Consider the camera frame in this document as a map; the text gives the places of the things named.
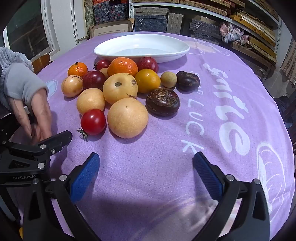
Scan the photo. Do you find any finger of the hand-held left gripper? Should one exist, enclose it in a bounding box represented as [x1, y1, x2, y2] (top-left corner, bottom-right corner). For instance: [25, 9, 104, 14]
[5, 130, 73, 163]

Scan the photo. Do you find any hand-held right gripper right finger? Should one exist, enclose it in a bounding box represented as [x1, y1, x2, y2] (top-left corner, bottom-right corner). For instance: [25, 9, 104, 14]
[193, 152, 271, 241]

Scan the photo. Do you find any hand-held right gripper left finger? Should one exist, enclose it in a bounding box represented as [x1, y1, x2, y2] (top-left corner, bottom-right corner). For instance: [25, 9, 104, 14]
[22, 152, 101, 241]

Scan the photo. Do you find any person's left forearm grey sleeve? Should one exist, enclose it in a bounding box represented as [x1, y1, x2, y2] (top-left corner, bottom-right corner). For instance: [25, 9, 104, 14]
[0, 47, 49, 111]

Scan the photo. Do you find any person's left hand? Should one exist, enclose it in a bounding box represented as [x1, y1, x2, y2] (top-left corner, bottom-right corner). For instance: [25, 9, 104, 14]
[9, 88, 53, 146]

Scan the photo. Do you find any loose green tomato calyx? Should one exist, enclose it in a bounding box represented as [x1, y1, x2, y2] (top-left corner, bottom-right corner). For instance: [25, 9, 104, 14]
[77, 128, 89, 142]

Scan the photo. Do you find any bright red cherry tomato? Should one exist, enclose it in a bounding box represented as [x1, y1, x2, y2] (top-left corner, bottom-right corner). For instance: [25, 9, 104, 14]
[80, 109, 107, 136]

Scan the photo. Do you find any small yellow pear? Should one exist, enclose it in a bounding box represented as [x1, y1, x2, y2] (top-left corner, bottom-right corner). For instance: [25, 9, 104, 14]
[76, 88, 106, 116]

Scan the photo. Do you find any tan round fruit brown scar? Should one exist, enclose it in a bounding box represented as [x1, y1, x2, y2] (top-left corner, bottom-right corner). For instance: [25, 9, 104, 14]
[61, 75, 84, 98]

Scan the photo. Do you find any purple printed tablecloth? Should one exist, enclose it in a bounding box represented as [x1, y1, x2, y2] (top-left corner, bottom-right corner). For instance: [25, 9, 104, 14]
[9, 31, 295, 241]

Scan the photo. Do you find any dark red plum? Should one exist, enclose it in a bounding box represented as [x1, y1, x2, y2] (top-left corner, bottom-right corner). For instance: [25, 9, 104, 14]
[82, 70, 107, 91]

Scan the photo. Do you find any large smooth yellow pear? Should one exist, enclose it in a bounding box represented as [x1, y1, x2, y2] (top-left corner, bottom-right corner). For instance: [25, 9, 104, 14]
[107, 98, 149, 139]

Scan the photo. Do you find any small mandarin orange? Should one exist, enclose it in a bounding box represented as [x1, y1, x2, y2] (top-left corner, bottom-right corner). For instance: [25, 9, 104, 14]
[67, 62, 88, 78]

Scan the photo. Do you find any wooden chair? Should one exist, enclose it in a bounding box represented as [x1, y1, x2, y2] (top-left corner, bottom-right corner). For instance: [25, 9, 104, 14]
[31, 54, 51, 75]

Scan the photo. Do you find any yellow pear with dark marks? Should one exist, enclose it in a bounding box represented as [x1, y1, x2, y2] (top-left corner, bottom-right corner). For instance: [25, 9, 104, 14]
[102, 73, 139, 105]

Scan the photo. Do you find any large dark water chestnut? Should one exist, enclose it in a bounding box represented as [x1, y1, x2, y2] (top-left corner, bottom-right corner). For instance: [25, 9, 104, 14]
[145, 88, 180, 117]

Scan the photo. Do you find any small red tomato with stem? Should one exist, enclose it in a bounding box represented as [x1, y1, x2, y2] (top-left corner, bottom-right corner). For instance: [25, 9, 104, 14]
[93, 59, 112, 71]

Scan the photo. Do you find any small dark water chestnut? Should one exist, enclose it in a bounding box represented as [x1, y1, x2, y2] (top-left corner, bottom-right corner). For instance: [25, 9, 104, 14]
[176, 71, 201, 92]

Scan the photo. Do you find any large mandarin orange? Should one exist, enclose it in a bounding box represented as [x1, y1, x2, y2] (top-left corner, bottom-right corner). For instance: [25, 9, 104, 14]
[107, 57, 139, 78]

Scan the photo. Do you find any small tan longan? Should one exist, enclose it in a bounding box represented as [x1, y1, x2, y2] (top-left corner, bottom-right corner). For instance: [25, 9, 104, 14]
[160, 71, 178, 88]

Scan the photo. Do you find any yellow-orange round tomato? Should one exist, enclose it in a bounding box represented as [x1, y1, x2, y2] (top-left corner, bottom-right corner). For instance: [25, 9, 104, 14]
[135, 69, 161, 94]

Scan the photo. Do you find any white framed window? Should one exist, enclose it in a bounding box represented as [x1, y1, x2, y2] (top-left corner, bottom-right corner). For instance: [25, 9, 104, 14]
[2, 0, 61, 64]

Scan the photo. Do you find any red speckled plum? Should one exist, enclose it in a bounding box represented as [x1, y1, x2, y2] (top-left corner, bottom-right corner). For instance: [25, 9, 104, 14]
[137, 57, 159, 74]

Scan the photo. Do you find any open cardboard box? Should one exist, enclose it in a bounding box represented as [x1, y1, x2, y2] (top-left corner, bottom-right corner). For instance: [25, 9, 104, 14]
[89, 18, 135, 39]

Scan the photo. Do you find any white oval plate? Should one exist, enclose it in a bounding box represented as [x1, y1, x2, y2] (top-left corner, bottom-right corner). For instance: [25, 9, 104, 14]
[93, 34, 190, 64]

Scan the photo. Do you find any stack of dark patterned boxes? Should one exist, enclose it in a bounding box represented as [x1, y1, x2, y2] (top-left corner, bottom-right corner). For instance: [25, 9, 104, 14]
[92, 1, 130, 25]

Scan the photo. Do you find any pink crumpled cloth bundle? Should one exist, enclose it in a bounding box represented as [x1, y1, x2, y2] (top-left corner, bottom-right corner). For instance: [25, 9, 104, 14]
[219, 22, 252, 45]

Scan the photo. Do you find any stack of wooden boards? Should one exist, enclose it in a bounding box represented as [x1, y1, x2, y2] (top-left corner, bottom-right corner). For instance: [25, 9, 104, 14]
[228, 11, 278, 64]

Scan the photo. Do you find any metal storage shelf rack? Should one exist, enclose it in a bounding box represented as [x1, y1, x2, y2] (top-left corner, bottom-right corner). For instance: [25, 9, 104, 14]
[129, 0, 283, 72]

